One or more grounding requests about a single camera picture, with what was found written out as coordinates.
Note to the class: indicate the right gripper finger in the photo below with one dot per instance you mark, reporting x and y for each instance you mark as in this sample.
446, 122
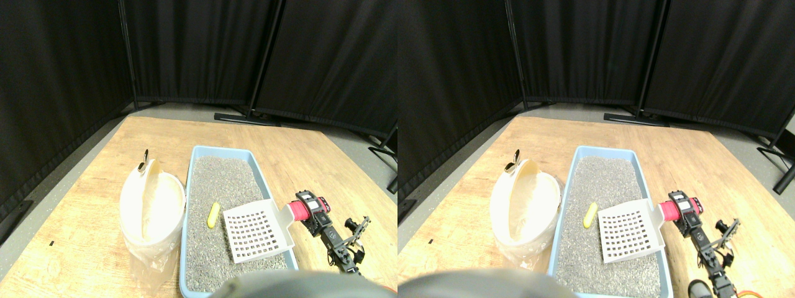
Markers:
313, 200
683, 200

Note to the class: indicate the blue litter tray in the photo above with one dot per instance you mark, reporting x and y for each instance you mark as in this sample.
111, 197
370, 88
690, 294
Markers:
217, 180
596, 180

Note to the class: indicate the yellow lump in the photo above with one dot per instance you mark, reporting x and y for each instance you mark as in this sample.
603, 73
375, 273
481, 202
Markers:
213, 215
590, 215

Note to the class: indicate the black curtain stand pole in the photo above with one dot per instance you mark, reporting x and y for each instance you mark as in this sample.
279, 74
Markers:
127, 56
516, 56
654, 58
266, 58

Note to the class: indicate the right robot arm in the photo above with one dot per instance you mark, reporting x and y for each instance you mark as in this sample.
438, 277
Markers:
714, 267
345, 257

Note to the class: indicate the black curtain stand foot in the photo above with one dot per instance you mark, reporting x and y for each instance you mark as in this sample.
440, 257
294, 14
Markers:
405, 210
248, 119
636, 119
784, 180
393, 185

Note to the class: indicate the white bin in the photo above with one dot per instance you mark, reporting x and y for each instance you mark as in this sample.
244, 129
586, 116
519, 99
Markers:
525, 211
155, 211

